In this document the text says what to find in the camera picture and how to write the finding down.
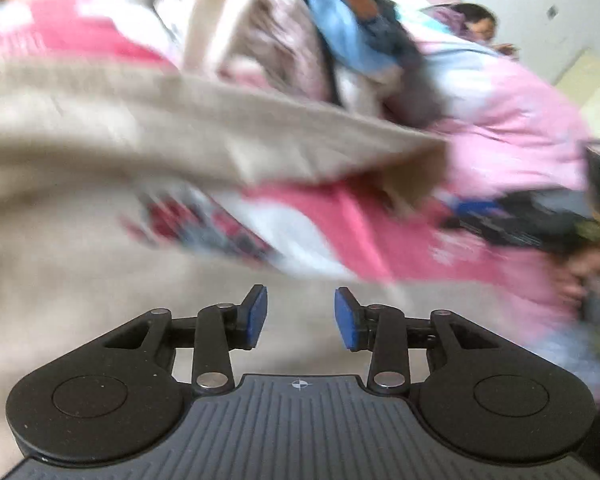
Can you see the pink flower-print quilt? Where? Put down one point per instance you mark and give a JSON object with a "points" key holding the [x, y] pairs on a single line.
{"points": [[505, 120]]}

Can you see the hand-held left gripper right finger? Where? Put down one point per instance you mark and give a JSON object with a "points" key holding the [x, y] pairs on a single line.
{"points": [[346, 317]]}

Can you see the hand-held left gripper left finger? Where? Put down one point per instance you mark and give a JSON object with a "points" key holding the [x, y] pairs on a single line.
{"points": [[256, 315]]}

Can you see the cream knit sweater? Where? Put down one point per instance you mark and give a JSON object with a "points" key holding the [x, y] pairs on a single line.
{"points": [[205, 15]]}

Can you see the dark grey garment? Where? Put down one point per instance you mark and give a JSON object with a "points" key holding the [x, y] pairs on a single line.
{"points": [[415, 85]]}

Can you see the beige cargo pants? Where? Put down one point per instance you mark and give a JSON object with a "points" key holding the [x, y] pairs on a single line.
{"points": [[80, 185]]}

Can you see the person's right hand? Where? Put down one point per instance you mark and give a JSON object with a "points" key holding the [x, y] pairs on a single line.
{"points": [[590, 275]]}

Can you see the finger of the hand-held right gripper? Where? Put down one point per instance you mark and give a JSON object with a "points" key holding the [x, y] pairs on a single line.
{"points": [[475, 212]]}

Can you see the white thin garment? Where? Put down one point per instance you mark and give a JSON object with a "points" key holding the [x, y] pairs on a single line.
{"points": [[150, 0]]}

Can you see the light blue cloth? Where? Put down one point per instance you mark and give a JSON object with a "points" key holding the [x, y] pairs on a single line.
{"points": [[340, 25]]}

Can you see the pink floral bedsheet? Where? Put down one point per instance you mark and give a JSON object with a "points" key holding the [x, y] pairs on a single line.
{"points": [[330, 230]]}

